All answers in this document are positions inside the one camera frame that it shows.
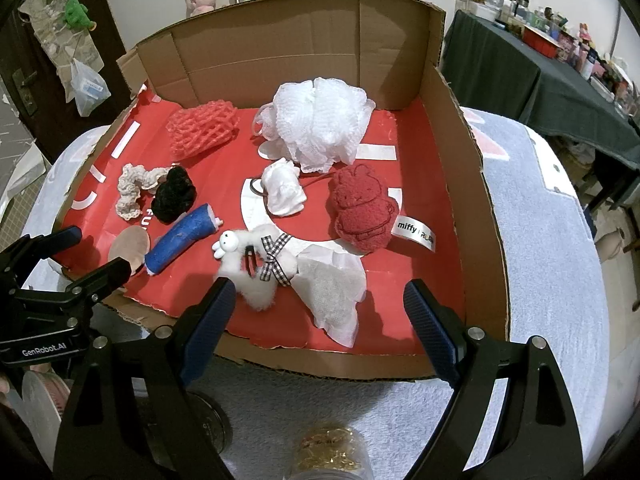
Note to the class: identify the red basin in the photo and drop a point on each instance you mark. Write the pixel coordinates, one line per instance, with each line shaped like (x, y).
(540, 42)

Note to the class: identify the brown door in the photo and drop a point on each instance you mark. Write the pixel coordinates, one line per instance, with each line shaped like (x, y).
(30, 50)

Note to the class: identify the row of bottles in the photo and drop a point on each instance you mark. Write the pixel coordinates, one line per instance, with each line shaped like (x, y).
(590, 55)

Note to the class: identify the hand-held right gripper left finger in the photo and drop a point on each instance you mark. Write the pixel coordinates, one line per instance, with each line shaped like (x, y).
(210, 330)

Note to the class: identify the blue cloth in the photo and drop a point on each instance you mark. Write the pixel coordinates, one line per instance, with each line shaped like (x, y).
(180, 240)

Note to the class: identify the small white cloth bundle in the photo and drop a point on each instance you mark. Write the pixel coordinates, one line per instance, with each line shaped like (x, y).
(282, 190)

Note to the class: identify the clear plastic jar gold clips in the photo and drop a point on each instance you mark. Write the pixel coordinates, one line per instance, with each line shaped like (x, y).
(325, 452)

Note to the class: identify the cardboard box red inside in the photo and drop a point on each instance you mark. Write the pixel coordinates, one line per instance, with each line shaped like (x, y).
(400, 170)

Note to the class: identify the beige round powder puff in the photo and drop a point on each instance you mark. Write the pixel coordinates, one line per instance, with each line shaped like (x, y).
(127, 250)

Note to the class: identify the white fluffy bow hair clip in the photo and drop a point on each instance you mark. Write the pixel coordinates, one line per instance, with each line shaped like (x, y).
(250, 270)

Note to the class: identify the green plush toy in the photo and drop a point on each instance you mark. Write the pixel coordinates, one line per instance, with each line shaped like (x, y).
(79, 12)

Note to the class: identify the white gauze cloth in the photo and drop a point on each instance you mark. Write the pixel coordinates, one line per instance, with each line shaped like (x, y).
(332, 290)

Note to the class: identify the black fuzzy scrunchie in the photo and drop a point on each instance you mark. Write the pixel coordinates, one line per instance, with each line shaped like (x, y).
(172, 197)

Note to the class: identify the cream crocheted scrunchie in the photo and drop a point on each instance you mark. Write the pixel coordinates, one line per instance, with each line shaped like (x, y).
(132, 187)

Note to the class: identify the clear plastic bag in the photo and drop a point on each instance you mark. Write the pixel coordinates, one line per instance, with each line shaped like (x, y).
(90, 90)

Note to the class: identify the glass jar metal lid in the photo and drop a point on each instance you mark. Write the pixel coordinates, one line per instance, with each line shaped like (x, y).
(215, 425)

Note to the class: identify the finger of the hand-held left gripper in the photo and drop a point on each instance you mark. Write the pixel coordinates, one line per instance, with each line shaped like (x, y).
(110, 272)
(60, 239)

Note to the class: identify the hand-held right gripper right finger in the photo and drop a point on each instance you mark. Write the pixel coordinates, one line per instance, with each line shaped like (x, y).
(432, 330)

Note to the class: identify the hanging paper organizer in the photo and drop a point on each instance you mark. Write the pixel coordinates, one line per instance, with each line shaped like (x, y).
(55, 45)

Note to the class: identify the white mesh bath pouf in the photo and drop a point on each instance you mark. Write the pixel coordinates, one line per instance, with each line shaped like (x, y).
(320, 120)

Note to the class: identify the red plush rabbit pouch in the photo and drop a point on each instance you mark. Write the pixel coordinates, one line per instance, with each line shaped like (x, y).
(360, 205)

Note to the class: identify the table with dark green cloth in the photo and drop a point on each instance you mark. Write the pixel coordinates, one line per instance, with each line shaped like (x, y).
(500, 80)

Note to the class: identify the red foam fruit net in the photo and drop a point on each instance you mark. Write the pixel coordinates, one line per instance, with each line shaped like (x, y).
(202, 130)

